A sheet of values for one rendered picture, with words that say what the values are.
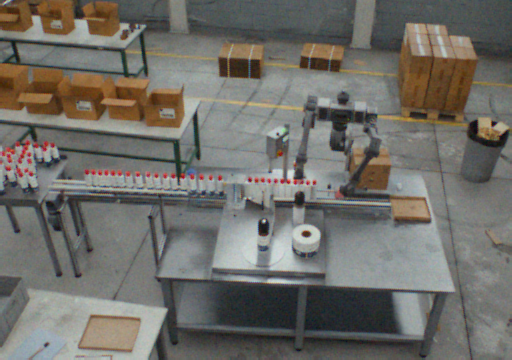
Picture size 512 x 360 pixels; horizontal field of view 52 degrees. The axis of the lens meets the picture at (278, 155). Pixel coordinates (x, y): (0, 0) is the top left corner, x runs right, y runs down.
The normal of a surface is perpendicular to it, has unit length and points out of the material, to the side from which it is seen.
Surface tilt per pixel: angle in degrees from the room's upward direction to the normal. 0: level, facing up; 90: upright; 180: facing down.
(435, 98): 90
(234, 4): 90
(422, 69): 91
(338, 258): 0
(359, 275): 0
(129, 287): 0
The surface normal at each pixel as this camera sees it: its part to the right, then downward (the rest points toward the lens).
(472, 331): 0.02, -0.82
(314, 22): -0.15, 0.57
